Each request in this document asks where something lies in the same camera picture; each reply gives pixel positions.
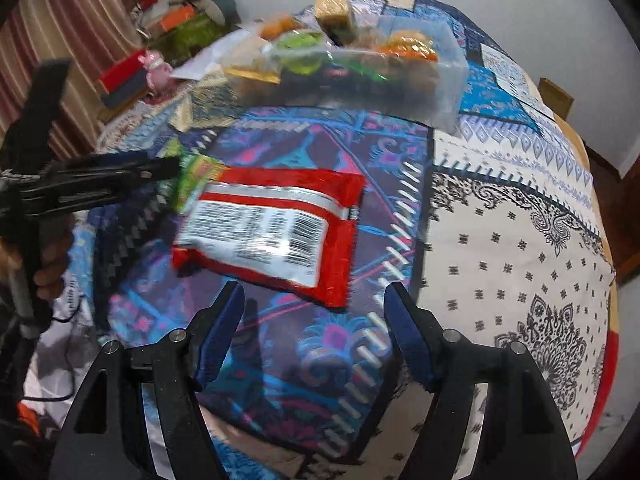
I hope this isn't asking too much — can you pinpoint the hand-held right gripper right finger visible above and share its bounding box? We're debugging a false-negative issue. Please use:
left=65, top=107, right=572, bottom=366
left=384, top=281, right=581, bottom=480

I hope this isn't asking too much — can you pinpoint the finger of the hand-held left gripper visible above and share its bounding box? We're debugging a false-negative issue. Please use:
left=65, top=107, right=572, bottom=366
left=29, top=155, right=182, bottom=214

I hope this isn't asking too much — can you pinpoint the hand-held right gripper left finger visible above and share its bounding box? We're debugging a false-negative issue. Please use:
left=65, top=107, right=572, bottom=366
left=47, top=281, right=246, bottom=480

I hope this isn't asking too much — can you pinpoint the green snack packet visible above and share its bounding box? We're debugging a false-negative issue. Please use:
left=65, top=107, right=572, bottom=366
left=172, top=152, right=231, bottom=214

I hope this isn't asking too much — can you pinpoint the red snack bag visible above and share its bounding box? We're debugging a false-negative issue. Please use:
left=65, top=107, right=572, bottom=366
left=171, top=167, right=369, bottom=311

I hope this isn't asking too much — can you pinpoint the orange snack pack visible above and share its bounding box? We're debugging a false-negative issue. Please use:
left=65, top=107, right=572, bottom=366
left=260, top=16, right=297, bottom=40

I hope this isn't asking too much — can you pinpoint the green jelly cup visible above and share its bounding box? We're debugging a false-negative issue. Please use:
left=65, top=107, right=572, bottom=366
left=277, top=31, right=329, bottom=74

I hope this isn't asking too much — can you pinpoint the clear plastic container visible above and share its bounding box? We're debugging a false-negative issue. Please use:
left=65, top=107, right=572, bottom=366
left=234, top=14, right=469, bottom=134

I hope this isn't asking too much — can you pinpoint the yellow cracker pack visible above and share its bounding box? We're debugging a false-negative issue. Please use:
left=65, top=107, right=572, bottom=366
left=314, top=0, right=357, bottom=36

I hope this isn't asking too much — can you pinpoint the clear pastry bag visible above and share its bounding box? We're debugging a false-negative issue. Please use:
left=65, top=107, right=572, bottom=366
left=387, top=31, right=439, bottom=64

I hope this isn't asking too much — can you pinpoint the person's left hand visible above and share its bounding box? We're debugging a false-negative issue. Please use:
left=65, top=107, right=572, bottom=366
left=29, top=233, right=77, bottom=302

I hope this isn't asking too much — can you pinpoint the dark grey box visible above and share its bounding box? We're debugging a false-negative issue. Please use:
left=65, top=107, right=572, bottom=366
left=102, top=78, right=152, bottom=109

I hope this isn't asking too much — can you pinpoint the red gift box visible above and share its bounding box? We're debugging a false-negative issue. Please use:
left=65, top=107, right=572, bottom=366
left=98, top=52, right=149, bottom=94

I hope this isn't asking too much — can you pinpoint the striped brown curtain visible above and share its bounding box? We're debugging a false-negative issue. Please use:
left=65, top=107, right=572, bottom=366
left=0, top=0, right=147, bottom=163

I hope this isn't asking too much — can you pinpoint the pink rabbit toy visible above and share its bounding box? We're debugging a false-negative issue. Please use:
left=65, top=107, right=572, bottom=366
left=140, top=50, right=174, bottom=99

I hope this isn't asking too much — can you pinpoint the patchwork printed blanket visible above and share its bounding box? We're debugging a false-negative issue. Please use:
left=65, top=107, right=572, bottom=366
left=30, top=0, right=619, bottom=480

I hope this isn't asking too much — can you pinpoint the green patterned box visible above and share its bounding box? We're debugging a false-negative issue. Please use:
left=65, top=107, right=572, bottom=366
left=149, top=12, right=227, bottom=59

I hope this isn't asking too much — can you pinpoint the orange cardboard box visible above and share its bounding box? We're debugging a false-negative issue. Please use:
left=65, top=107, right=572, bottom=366
left=159, top=5, right=197, bottom=32

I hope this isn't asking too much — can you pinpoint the brown cardboard box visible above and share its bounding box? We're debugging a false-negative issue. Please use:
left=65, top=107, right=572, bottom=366
left=537, top=77, right=575, bottom=121

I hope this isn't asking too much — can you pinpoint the black cable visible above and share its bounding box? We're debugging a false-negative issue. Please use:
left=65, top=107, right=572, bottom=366
left=20, top=305, right=81, bottom=403

